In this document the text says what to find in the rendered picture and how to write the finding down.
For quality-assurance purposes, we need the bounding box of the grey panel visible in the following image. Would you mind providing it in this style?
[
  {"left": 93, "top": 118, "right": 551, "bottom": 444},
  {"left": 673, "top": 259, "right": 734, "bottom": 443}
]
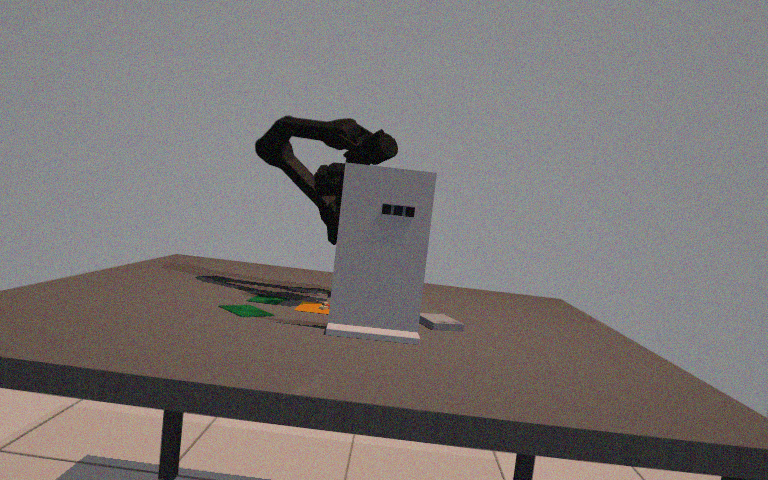
[{"left": 325, "top": 162, "right": 437, "bottom": 345}]

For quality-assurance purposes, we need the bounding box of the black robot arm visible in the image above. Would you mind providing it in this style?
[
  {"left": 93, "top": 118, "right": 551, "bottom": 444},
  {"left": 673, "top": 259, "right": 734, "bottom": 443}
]
[{"left": 255, "top": 115, "right": 398, "bottom": 245}]

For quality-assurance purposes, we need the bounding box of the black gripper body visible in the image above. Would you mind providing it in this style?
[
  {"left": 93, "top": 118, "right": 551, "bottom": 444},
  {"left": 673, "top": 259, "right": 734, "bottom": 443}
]
[{"left": 327, "top": 161, "right": 362, "bottom": 185}]

